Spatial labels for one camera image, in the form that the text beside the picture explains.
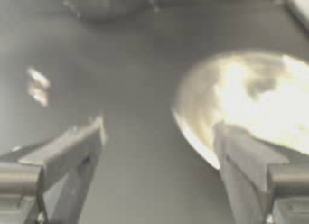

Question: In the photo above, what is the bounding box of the black and white candy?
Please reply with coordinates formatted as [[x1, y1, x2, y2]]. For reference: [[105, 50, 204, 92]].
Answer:
[[23, 65, 52, 108]]

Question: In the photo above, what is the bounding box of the steel bowl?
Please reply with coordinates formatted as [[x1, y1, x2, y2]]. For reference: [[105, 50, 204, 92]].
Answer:
[[169, 50, 309, 172]]

